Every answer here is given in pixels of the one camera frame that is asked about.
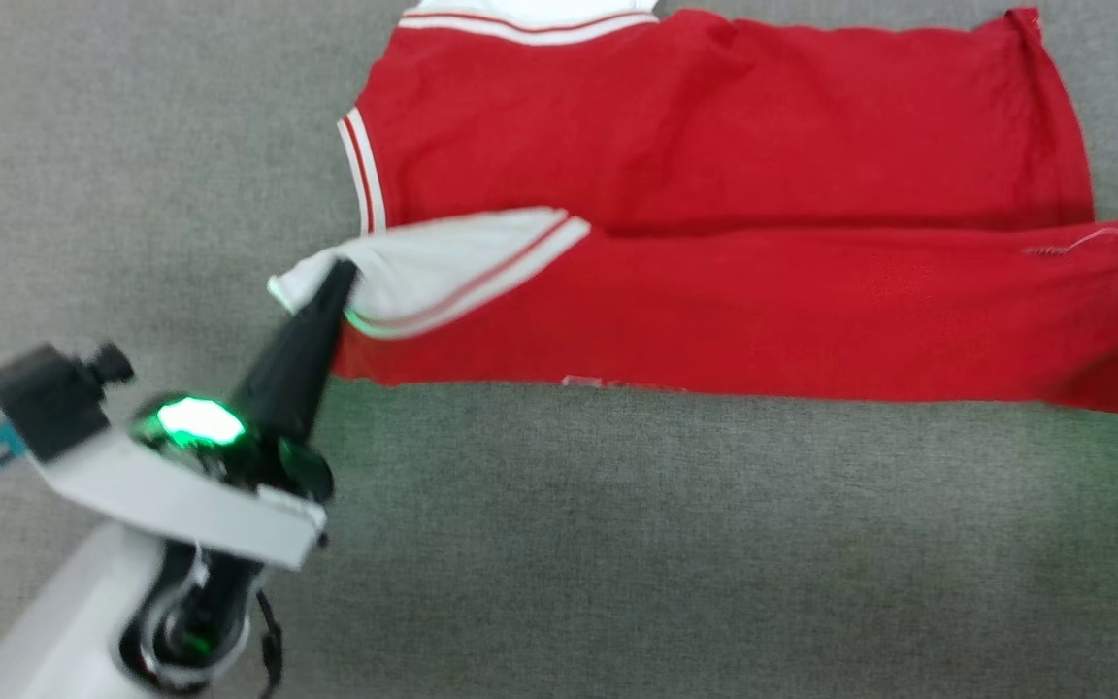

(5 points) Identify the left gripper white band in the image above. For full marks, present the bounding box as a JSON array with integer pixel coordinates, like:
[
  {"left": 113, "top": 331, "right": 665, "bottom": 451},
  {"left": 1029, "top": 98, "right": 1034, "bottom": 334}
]
[{"left": 30, "top": 260, "right": 362, "bottom": 695}]

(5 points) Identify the red white sports garment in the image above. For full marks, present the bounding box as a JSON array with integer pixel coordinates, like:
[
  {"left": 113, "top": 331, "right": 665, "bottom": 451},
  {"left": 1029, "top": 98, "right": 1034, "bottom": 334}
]
[{"left": 268, "top": 0, "right": 1118, "bottom": 415}]

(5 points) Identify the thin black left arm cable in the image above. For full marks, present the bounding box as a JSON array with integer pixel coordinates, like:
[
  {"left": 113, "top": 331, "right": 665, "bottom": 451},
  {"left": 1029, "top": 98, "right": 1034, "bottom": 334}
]
[{"left": 253, "top": 587, "right": 286, "bottom": 699}]

